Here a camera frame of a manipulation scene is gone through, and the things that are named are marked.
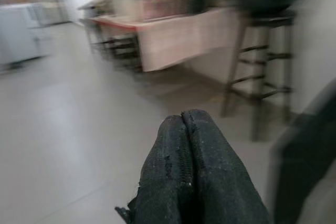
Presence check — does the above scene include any white cabinet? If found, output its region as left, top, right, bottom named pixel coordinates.
left=0, top=2, right=66, bottom=70

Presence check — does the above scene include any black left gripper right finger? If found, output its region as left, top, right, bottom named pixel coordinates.
left=182, top=108, right=271, bottom=224

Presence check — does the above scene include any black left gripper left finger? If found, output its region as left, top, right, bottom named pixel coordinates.
left=114, top=113, right=196, bottom=224

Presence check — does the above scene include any black wooden chair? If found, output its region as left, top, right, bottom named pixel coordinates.
left=78, top=2, right=144, bottom=74

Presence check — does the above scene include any beige checked cloth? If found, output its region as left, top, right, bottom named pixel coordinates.
left=94, top=7, right=239, bottom=72

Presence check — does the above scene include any black wooden stool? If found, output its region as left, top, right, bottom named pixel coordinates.
left=220, top=11, right=297, bottom=141

